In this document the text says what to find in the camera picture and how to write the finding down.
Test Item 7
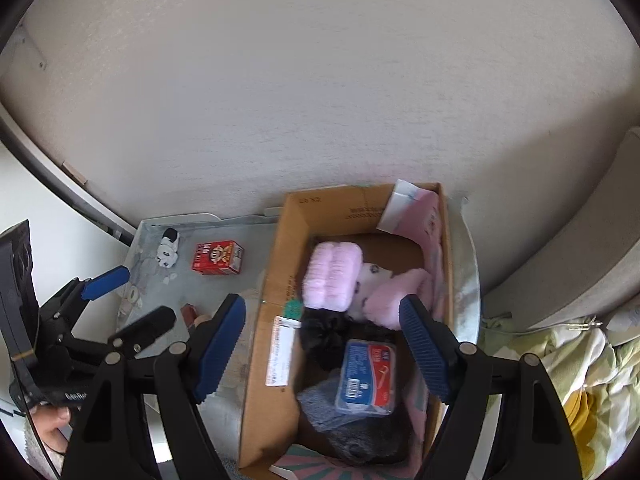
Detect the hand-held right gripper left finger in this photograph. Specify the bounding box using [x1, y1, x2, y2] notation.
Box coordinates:
[60, 294, 247, 480]

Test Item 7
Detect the gray door frame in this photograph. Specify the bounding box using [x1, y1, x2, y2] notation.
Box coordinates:
[0, 102, 136, 246]

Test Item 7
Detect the person's left forearm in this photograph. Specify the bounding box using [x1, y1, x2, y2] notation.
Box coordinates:
[22, 425, 63, 476]

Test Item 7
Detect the floral blanket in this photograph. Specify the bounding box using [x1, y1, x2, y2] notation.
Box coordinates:
[482, 312, 640, 480]

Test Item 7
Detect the blue plastic box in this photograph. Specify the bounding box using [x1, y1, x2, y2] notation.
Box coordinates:
[334, 338, 398, 416]

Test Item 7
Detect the dark gray knit sock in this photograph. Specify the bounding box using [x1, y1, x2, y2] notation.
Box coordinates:
[330, 410, 408, 463]

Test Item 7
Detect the pink-wrapped cardboard box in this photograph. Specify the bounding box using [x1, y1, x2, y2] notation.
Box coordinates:
[237, 182, 453, 480]

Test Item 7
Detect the blue-gray knit sock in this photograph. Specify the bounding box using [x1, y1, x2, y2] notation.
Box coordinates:
[297, 377, 381, 433]

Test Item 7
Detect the black hair scrunchie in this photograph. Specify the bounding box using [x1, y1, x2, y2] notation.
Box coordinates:
[300, 307, 401, 371]

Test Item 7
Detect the person's left hand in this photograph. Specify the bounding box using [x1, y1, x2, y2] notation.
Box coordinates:
[31, 406, 71, 453]

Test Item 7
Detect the red snack box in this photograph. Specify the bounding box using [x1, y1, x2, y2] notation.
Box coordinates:
[192, 240, 244, 276]

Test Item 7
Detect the black and white panda toy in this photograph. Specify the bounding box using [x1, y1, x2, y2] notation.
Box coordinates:
[156, 228, 181, 268]

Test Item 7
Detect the gray pillow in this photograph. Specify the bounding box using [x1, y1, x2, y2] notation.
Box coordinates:
[482, 127, 640, 331]

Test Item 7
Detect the white black-patterned sock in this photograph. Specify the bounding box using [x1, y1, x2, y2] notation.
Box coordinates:
[347, 261, 393, 321]

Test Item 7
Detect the white pillow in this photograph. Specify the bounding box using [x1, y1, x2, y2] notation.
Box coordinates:
[607, 305, 640, 346]

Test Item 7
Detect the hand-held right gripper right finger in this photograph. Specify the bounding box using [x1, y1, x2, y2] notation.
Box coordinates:
[399, 294, 601, 480]

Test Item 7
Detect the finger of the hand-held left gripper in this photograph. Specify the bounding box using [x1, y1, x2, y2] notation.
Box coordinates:
[75, 266, 131, 301]
[112, 306, 177, 358]

